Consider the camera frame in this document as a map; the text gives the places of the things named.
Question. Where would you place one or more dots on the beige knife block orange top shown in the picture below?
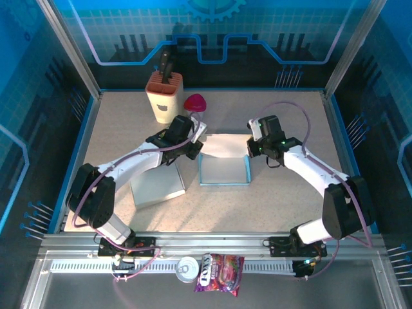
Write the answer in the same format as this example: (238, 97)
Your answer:
(164, 106)

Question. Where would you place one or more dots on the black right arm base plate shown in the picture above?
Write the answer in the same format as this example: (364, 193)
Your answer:
(278, 246)

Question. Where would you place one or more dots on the black controller board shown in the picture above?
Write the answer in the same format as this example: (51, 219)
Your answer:
(304, 268)
(124, 267)

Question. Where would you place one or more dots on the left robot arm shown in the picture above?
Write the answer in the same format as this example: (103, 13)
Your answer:
(132, 164)

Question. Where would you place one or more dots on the aluminium frame post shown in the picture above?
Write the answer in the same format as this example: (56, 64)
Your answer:
(74, 54)
(351, 48)

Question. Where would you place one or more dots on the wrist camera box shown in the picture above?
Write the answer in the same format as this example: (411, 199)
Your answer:
(199, 130)
(253, 128)

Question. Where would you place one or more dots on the pink lidded plastic container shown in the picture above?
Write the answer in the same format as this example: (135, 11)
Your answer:
(194, 103)

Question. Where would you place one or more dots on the silver tin can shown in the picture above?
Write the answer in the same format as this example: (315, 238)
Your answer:
(187, 268)

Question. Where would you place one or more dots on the aluminium side rail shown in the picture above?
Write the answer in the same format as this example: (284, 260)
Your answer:
(346, 154)
(80, 154)

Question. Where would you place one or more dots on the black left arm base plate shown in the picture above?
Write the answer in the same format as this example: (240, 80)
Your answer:
(145, 244)

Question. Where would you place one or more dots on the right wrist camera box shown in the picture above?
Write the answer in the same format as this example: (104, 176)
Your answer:
(253, 128)

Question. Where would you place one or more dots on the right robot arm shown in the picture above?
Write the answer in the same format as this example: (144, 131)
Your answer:
(309, 167)

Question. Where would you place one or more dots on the purple berries candy bag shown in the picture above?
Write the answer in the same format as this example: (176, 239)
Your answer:
(219, 273)

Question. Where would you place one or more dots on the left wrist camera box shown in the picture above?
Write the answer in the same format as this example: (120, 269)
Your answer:
(199, 130)

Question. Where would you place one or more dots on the aluminium mounting rail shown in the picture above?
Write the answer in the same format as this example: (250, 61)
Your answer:
(209, 239)

